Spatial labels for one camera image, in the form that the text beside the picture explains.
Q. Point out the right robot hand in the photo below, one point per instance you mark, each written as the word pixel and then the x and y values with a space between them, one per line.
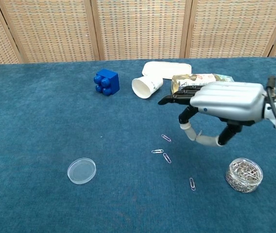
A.
pixel 228 102

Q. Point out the clear container of paperclips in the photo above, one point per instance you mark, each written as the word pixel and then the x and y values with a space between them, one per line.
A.
pixel 244 175

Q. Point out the clear round plastic lid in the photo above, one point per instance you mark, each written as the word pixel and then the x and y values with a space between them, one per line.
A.
pixel 81 170

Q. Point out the clear bottle with yellow liquid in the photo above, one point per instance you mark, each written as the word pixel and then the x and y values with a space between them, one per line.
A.
pixel 191 78

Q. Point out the white paper cup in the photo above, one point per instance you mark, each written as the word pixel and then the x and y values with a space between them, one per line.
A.
pixel 144 87

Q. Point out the blue toy building block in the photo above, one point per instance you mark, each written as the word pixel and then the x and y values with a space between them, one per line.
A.
pixel 110 81

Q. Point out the blue table cloth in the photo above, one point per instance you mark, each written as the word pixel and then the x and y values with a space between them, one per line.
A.
pixel 55 145

